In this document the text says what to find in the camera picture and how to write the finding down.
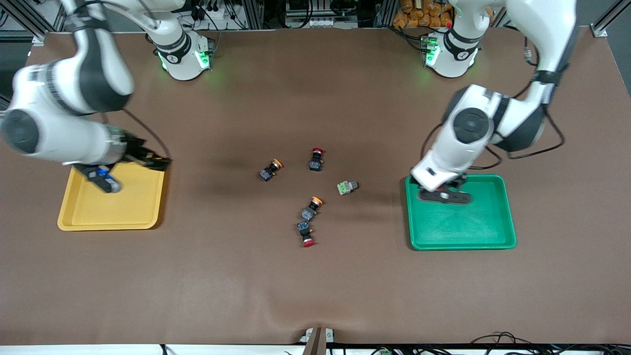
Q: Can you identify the black cable bundle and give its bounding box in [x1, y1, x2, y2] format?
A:
[367, 331, 631, 355]

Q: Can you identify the yellow plastic tray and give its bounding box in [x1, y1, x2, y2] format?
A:
[57, 157, 167, 231]

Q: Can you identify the brown table mat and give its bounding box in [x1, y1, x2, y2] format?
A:
[0, 27, 631, 346]

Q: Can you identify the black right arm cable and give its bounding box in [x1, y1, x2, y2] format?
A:
[101, 107, 172, 161]

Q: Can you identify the green plastic tray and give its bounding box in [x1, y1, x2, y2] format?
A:
[405, 174, 517, 251]

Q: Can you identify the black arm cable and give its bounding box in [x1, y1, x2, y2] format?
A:
[101, 107, 172, 161]
[421, 35, 566, 171]

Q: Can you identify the metal table clamp bracket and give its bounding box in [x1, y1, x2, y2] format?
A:
[300, 326, 337, 355]

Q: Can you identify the yellow push button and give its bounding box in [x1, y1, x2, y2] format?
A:
[301, 196, 323, 221]
[259, 158, 284, 182]

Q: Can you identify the white power strip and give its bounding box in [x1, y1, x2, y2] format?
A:
[285, 16, 342, 29]

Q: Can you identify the aluminium frame profile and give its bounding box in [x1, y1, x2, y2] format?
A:
[589, 0, 631, 38]
[0, 0, 65, 42]

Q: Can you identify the orange lumpy objects pile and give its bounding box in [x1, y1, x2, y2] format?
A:
[393, 0, 453, 29]

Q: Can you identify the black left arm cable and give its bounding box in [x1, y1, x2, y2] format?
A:
[421, 35, 566, 171]

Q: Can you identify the strip with black plugs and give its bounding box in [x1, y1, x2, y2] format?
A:
[190, 0, 237, 20]

